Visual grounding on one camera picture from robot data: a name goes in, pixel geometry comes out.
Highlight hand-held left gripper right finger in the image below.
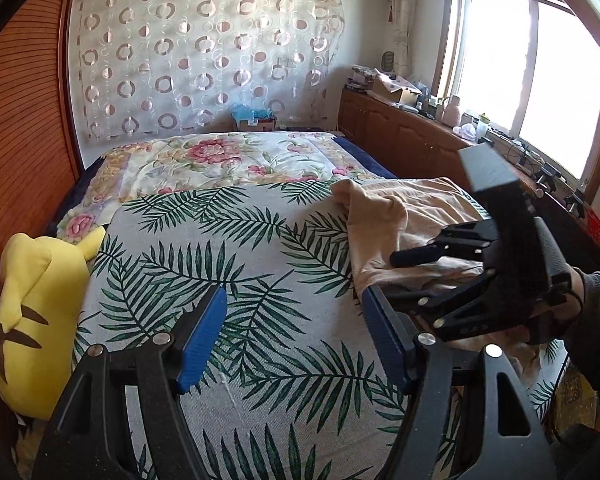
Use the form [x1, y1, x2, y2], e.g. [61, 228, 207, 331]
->
[361, 287, 561, 480]

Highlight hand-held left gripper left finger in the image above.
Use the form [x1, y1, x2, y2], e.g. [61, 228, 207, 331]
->
[32, 286, 228, 480]

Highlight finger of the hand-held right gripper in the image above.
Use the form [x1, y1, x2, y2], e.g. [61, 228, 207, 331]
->
[387, 269, 496, 318]
[390, 221, 498, 268]

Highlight beige t-shirt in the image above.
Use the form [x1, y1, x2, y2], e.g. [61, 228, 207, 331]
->
[330, 176, 543, 391]

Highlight person's right hand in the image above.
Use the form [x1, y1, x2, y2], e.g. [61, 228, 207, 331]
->
[529, 266, 587, 346]

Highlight leaf print blanket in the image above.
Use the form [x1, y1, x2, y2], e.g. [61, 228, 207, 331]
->
[72, 180, 568, 480]

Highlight wooden cabinet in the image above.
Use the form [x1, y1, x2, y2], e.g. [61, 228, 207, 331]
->
[337, 87, 600, 273]

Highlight white kettle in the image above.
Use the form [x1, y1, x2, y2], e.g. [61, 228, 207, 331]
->
[440, 94, 463, 126]

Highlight open cardboard box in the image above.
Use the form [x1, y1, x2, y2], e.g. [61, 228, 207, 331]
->
[371, 71, 423, 107]

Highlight floral quilt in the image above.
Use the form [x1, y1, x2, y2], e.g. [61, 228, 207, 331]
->
[55, 131, 381, 241]

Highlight yellow plush toy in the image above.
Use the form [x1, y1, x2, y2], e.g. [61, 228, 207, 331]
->
[0, 225, 107, 420]

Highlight window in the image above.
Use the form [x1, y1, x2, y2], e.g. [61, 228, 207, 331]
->
[437, 0, 600, 191]

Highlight stack of small boxes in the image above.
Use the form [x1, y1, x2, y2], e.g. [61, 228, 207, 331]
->
[349, 64, 378, 93]

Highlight small cardboard box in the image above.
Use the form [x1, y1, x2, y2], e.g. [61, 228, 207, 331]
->
[235, 117, 277, 134]

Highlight blue plastic bag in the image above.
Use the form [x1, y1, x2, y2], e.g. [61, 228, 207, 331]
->
[230, 101, 276, 123]

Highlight cream patterned curtain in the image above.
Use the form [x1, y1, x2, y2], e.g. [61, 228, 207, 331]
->
[382, 0, 423, 83]

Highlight sheer circle pattern curtain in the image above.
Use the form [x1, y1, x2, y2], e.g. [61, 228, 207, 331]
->
[75, 0, 346, 141]

